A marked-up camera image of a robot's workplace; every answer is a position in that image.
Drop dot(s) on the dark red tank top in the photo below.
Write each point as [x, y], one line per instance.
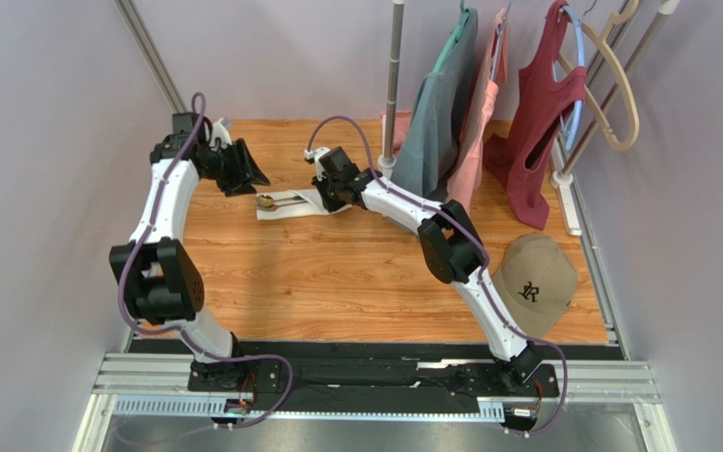
[520, 161]

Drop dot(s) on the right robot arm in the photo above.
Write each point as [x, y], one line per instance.
[452, 249]

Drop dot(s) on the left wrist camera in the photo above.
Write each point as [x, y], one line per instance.
[220, 134]

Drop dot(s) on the teal hanger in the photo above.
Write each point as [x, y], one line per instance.
[454, 36]

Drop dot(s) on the aluminium frame post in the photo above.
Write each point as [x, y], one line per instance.
[143, 38]

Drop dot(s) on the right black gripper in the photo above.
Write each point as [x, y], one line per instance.
[325, 187]

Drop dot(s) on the grey-blue hanging shirt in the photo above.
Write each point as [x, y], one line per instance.
[430, 150]

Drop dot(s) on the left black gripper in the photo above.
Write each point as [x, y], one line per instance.
[240, 172]

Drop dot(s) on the salmon pink hanging shirt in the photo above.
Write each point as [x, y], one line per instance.
[465, 178]

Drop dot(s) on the gold utensil dark handle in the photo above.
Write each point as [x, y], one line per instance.
[279, 206]

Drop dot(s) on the metal clothes rack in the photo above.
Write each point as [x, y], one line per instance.
[561, 178]

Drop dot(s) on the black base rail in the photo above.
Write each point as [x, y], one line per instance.
[369, 378]

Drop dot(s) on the light blue hanger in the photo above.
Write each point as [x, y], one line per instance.
[570, 118]

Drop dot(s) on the gold fork green handle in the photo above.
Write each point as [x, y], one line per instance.
[263, 202]

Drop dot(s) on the tan baseball cap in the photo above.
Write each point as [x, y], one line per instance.
[536, 282]

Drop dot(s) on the white cloth napkin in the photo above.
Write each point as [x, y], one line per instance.
[314, 209]

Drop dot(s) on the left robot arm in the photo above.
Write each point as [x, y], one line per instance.
[160, 289]

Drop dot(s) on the beige wooden hanger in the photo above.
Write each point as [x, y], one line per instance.
[622, 84]

